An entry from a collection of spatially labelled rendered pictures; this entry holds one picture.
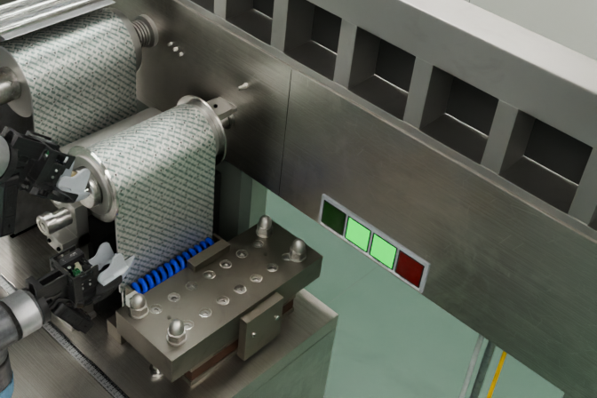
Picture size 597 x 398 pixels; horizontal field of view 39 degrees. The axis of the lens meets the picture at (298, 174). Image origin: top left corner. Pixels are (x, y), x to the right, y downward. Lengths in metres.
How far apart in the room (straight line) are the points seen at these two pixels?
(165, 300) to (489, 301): 0.60
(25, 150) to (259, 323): 0.57
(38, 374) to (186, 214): 0.41
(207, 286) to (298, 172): 0.28
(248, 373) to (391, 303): 1.48
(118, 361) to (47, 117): 0.49
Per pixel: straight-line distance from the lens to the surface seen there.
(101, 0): 1.70
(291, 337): 1.75
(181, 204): 1.63
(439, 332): 3.05
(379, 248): 1.54
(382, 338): 2.99
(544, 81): 1.21
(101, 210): 1.54
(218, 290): 1.64
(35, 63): 1.61
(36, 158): 1.38
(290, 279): 1.68
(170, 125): 1.57
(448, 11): 1.30
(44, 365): 1.72
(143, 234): 1.60
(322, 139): 1.52
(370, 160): 1.46
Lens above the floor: 2.22
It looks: 38 degrees down
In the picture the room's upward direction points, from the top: 7 degrees clockwise
